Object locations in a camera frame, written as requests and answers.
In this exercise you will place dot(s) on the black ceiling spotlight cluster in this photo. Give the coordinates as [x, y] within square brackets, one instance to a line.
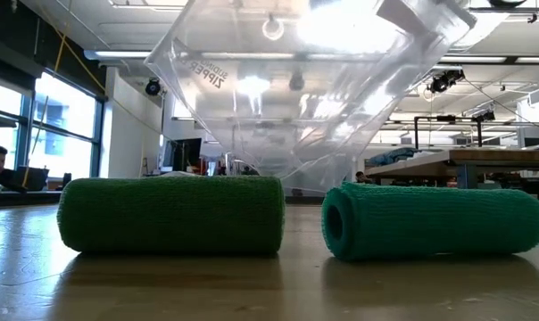
[443, 81]

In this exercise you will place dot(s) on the blue framed window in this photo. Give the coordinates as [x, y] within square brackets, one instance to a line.
[64, 107]

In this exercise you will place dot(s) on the blue cloth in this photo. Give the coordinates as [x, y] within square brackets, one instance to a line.
[392, 156]

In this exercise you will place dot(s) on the green elastic bandage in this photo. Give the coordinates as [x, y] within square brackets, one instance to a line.
[171, 214]

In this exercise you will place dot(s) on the teal elastic bandage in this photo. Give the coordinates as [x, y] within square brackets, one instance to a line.
[430, 223]

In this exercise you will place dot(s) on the black laptop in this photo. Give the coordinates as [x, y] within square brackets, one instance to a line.
[33, 178]

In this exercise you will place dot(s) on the black tubular stand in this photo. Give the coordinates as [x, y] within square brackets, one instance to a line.
[445, 118]

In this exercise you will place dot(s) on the black computer monitor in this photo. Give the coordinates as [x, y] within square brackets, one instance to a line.
[187, 153]

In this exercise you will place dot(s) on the dark office desk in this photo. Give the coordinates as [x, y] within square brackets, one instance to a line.
[28, 198]

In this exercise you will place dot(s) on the wooden workbench with metal legs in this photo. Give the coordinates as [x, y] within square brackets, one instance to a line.
[497, 156]

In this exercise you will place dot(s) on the long ceiling light strip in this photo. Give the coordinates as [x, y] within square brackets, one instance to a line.
[118, 54]

